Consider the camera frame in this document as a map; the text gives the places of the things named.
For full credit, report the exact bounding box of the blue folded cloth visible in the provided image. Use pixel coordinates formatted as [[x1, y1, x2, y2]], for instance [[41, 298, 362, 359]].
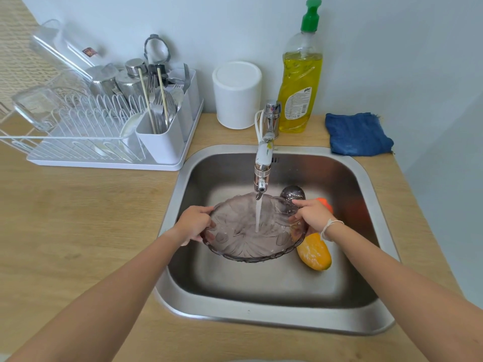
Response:
[[325, 112, 395, 157]]

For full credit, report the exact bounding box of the smoky patterned glass bowl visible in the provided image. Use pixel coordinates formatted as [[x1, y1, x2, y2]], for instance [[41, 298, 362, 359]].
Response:
[[200, 192, 307, 263]]

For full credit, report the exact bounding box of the person's left forearm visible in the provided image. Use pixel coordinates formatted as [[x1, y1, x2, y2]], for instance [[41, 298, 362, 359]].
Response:
[[7, 227, 186, 362]]

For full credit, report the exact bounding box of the white round canister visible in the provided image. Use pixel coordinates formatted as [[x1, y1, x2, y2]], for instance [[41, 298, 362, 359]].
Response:
[[212, 61, 263, 130]]

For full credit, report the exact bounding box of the stainless steel cup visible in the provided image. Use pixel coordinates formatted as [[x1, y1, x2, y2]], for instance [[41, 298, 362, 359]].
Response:
[[88, 63, 122, 99], [114, 58, 150, 101]]

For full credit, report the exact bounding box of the yellow and orange sponge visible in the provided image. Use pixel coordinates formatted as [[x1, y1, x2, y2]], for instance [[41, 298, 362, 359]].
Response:
[[296, 197, 335, 272]]

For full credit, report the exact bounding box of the chrome and white faucet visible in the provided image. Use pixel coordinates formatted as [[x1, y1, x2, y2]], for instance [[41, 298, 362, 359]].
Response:
[[253, 100, 282, 201]]

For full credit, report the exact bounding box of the stainless steel sink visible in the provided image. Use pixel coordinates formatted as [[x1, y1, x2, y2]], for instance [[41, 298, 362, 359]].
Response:
[[153, 144, 401, 336]]

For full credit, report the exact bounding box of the yellow dish soap bottle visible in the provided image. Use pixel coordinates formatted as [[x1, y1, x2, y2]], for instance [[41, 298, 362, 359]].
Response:
[[277, 0, 324, 134]]

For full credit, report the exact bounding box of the grey ring bottle lid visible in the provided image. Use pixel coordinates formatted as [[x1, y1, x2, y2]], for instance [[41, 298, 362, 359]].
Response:
[[143, 34, 171, 65]]

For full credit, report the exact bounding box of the clear plastic box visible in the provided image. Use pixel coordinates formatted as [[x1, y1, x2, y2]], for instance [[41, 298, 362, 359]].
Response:
[[29, 19, 111, 84]]

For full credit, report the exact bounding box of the white dish rack tray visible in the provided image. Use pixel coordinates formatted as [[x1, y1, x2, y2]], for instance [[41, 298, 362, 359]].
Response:
[[26, 99, 205, 172]]

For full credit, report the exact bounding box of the person's left hand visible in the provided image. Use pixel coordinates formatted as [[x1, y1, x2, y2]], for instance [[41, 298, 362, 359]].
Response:
[[172, 205, 217, 247]]

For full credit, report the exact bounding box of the person's right forearm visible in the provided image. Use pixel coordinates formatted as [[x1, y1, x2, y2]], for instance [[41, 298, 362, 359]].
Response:
[[325, 221, 483, 362]]

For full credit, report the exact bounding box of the wooden chopstick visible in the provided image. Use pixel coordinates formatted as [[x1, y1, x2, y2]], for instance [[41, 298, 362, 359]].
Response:
[[156, 66, 170, 118], [137, 67, 157, 135]]

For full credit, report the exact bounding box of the white plate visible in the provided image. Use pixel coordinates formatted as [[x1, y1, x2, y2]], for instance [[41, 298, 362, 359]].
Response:
[[119, 111, 146, 148]]

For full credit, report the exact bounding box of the metal sink drain strainer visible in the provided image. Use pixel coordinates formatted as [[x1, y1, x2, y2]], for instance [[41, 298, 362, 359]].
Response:
[[279, 185, 306, 203]]

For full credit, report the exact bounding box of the white cutlery holder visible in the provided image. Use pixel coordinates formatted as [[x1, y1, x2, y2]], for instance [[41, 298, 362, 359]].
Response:
[[135, 68, 201, 166]]

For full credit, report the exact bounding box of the white string bracelet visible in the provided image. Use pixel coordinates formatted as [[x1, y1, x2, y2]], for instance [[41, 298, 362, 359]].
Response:
[[319, 218, 345, 243]]

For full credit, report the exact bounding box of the white wire dish rack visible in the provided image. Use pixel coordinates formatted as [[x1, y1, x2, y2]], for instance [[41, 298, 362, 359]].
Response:
[[0, 91, 148, 165]]

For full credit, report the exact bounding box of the clear glass rectangular container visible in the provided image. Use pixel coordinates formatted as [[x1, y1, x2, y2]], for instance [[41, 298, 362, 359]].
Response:
[[11, 69, 92, 133]]

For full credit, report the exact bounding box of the person's right hand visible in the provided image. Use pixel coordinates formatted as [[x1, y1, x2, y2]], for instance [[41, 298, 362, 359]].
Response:
[[288, 198, 336, 236]]

